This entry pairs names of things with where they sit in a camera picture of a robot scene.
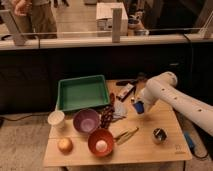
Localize red bowl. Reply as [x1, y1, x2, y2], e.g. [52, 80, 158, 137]
[88, 129, 114, 157]

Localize metal cup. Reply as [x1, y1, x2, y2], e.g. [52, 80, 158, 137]
[153, 128, 167, 144]

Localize white cardboard box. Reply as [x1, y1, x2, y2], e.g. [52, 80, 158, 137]
[96, 2, 128, 36]

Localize white cup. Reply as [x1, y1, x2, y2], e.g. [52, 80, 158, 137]
[47, 110, 65, 130]

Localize brown patterned cloth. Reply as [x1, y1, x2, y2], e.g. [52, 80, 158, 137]
[100, 93, 115, 129]

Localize person in khaki pants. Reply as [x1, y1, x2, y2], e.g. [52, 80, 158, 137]
[2, 0, 58, 40]

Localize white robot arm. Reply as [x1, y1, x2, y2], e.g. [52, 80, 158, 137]
[136, 71, 213, 136]

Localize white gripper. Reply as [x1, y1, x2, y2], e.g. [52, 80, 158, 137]
[136, 88, 156, 113]

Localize small rectangular box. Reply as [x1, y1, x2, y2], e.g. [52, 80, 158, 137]
[116, 83, 134, 101]

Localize green plastic tray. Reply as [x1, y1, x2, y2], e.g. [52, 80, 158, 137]
[57, 75, 110, 112]

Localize olive tongs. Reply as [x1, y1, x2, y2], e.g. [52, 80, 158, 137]
[114, 127, 139, 145]

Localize white egg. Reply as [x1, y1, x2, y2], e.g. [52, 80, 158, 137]
[96, 140, 107, 152]

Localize wooden table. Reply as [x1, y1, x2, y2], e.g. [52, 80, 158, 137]
[42, 78, 193, 168]

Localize light blue cloth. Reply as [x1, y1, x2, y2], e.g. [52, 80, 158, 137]
[113, 100, 127, 120]

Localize purple bowl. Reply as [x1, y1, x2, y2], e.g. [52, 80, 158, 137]
[73, 109, 100, 134]

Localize black handled tool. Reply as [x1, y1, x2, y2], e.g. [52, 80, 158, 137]
[116, 72, 147, 86]

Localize blue object on floor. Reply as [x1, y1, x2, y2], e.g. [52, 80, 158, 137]
[184, 132, 195, 150]

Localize blue sponge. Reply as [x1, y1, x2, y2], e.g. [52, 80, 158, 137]
[133, 101, 144, 114]

